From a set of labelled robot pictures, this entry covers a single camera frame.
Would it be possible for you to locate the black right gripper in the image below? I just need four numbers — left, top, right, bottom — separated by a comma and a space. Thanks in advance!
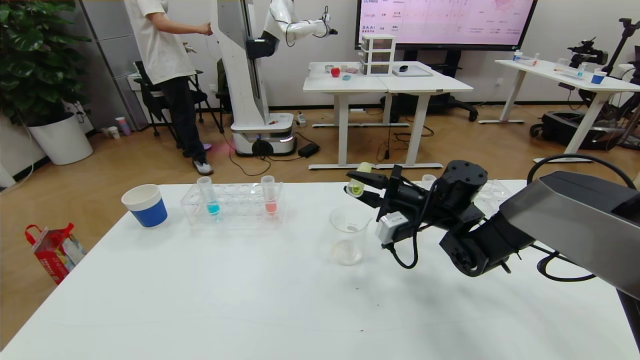
343, 164, 429, 222

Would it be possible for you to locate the yellow pigment test tube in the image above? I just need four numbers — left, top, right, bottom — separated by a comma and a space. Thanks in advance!
346, 161, 374, 199

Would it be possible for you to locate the pink-red pigment test tube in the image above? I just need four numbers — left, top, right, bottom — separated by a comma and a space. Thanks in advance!
260, 175, 279, 217

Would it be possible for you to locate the clear glass beaker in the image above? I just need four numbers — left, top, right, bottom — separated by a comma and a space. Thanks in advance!
328, 206, 373, 266

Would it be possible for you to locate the clear acrylic tube rack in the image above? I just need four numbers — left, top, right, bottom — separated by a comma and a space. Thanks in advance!
180, 181, 287, 226
417, 177, 516, 213

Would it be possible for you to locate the blue pigment test tube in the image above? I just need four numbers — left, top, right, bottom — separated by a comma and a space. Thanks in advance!
196, 176, 221, 217

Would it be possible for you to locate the black display stand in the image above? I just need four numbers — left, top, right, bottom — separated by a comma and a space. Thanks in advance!
390, 49, 479, 122

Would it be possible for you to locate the grey laptop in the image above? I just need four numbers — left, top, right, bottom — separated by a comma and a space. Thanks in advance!
391, 65, 434, 78

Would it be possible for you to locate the clear drawer organiser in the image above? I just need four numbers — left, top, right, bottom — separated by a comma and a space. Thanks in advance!
360, 34, 397, 77

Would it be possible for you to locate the white humanoid robot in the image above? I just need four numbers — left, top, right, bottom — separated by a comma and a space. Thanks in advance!
210, 0, 339, 157

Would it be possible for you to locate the black mobile robot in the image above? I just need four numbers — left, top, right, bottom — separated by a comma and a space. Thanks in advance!
530, 17, 640, 151

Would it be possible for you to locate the blue white paper cup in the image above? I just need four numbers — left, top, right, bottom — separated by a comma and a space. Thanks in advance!
121, 184, 168, 229

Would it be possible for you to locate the black office chair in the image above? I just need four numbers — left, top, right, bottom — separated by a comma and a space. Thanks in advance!
134, 56, 226, 150

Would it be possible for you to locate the person in white t-shirt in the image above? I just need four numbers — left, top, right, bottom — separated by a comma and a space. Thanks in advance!
124, 0, 216, 176

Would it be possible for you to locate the grey metal cabinet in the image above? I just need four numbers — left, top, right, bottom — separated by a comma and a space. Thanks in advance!
79, 0, 151, 132

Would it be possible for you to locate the potted green plant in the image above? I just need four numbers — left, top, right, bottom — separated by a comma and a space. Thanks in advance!
0, 0, 95, 166

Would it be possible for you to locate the red paper shopping bag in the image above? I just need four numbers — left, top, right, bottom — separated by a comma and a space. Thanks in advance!
25, 223, 87, 286

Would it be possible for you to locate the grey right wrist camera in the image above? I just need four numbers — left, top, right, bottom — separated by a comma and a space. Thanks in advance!
375, 210, 420, 246

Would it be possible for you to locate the large wall display screen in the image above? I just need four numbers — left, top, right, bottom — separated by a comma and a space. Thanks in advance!
356, 0, 538, 51

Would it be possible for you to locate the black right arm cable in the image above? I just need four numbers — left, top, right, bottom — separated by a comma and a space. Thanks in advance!
526, 153, 638, 191

